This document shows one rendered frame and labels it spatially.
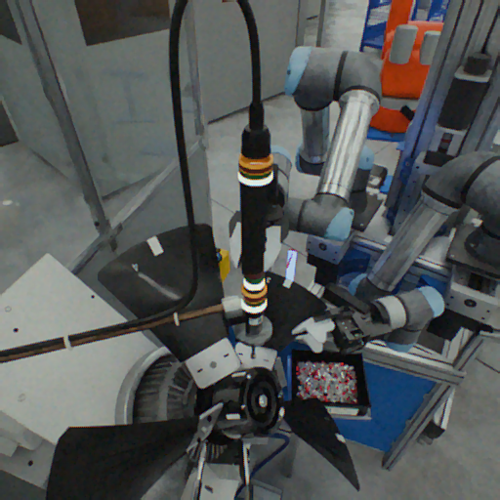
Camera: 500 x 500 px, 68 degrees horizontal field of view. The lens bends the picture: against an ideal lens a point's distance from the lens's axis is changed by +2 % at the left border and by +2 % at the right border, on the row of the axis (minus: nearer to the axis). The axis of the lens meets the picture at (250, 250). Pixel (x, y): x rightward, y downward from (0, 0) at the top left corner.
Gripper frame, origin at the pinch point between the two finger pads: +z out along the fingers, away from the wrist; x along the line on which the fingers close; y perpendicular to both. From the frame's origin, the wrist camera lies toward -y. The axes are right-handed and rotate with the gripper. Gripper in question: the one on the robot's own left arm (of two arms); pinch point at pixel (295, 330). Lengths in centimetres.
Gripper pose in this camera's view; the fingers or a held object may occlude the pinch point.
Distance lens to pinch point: 85.2
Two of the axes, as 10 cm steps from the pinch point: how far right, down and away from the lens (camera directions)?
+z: -9.5, 2.2, -2.3
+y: 3.1, 7.2, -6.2
